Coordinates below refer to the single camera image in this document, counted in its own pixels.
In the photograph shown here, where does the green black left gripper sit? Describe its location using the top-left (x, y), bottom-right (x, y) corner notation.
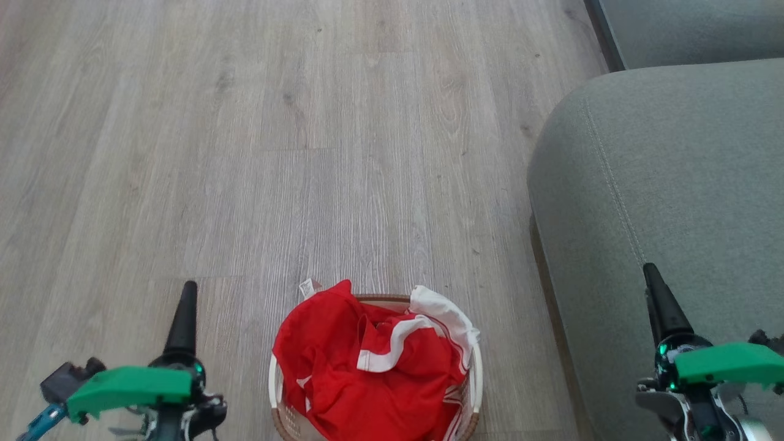
top-left (66, 281), bottom-right (227, 441)

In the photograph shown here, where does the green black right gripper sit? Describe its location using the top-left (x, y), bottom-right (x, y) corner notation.
top-left (636, 263), bottom-right (784, 441)

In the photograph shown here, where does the red and white shirt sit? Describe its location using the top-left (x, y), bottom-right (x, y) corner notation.
top-left (273, 279), bottom-right (481, 441)

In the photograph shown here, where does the grey fabric sofa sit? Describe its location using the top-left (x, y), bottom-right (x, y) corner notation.
top-left (528, 0), bottom-right (784, 441)

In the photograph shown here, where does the white brown laundry basket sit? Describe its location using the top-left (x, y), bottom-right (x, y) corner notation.
top-left (268, 294), bottom-right (484, 441)

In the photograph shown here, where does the black cable blue connector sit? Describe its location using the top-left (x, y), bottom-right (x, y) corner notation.
top-left (17, 403), bottom-right (67, 441)

